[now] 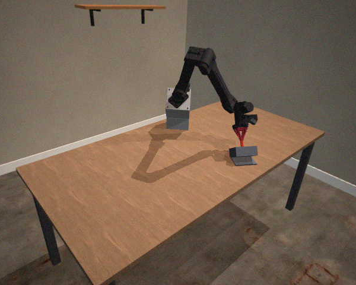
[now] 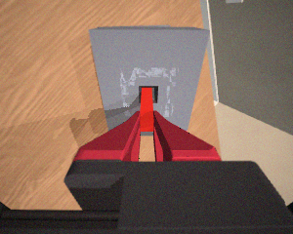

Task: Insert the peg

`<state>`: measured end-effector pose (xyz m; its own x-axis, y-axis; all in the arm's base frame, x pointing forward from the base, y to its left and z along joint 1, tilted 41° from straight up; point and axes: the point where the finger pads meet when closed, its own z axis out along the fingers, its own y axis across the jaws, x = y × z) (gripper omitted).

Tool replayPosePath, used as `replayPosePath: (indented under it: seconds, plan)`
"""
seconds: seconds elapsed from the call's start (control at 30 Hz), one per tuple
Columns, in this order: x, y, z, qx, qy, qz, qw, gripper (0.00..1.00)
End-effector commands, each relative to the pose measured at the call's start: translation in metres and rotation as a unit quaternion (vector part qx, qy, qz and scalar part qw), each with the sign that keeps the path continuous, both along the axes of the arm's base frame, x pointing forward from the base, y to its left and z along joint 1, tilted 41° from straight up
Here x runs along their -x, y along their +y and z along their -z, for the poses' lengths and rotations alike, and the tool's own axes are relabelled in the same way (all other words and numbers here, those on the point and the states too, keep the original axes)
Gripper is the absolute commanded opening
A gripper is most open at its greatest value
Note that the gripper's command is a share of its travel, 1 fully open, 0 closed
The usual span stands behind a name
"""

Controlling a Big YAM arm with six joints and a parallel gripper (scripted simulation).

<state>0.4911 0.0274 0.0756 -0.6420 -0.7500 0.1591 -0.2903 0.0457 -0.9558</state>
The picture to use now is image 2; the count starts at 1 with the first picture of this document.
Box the red rectangular block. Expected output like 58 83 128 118
140 88 153 132

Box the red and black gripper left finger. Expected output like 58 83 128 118
72 111 141 162

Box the grey sloped panel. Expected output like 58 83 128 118
88 25 210 131

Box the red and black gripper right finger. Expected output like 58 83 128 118
153 110 222 161

